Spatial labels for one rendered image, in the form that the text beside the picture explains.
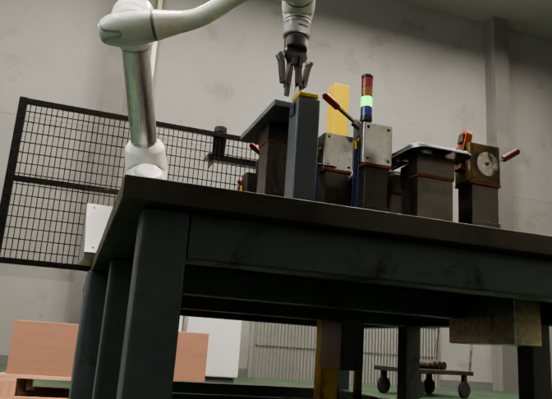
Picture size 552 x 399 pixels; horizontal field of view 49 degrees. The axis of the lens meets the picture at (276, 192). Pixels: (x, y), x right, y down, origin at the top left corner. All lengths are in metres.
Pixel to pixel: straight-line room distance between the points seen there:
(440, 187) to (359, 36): 9.19
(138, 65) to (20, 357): 2.65
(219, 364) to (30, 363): 3.23
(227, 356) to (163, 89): 4.19
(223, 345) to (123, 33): 5.55
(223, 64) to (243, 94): 0.57
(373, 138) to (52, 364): 3.18
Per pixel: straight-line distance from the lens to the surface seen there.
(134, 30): 2.03
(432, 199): 1.70
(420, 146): 1.70
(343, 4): 11.00
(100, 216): 2.43
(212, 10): 2.00
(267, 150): 1.94
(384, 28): 11.16
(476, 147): 1.86
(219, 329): 7.22
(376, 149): 1.68
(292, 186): 1.66
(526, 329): 2.01
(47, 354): 4.40
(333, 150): 1.92
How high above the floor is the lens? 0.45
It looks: 14 degrees up
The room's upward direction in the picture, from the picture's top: 4 degrees clockwise
